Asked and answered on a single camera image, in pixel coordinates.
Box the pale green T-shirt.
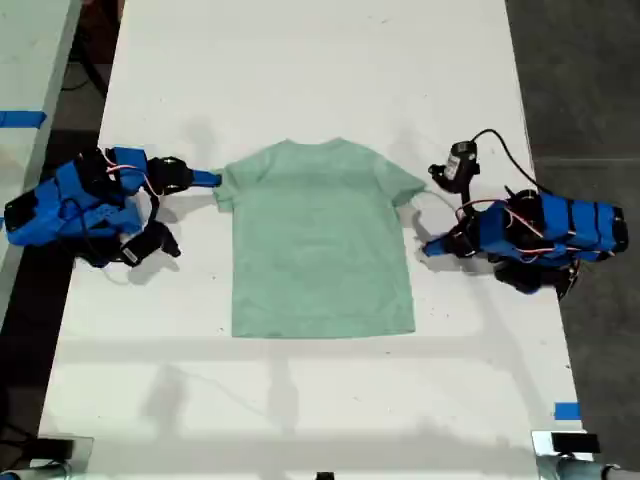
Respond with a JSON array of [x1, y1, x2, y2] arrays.
[[212, 137, 428, 340]]

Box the long blue tape strip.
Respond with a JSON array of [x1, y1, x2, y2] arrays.
[[0, 110, 48, 129]]

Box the brown wooden furniture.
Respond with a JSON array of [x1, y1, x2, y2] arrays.
[[82, 0, 126, 56]]

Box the pale side table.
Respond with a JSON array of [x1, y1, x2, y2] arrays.
[[0, 0, 84, 321]]

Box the short blue tape strip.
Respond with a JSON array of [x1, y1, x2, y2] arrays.
[[553, 401, 583, 422]]

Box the shiny metal plate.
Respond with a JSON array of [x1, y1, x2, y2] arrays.
[[530, 429, 596, 480], [29, 435, 95, 480]]

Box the small black box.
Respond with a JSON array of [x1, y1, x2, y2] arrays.
[[551, 432, 601, 454], [33, 438, 76, 459]]

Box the grey pipe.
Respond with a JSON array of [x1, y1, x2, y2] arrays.
[[555, 457, 624, 480]]

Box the short black camera stalk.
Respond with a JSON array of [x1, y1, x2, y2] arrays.
[[459, 172, 479, 214], [144, 192, 162, 231]]

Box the black camera box white label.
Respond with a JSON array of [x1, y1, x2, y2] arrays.
[[118, 221, 182, 267], [428, 141, 482, 194]]

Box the black camera cable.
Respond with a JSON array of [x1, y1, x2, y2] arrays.
[[469, 128, 549, 197]]

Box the black floor cable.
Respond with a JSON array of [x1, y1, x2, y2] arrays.
[[62, 47, 109, 99]]

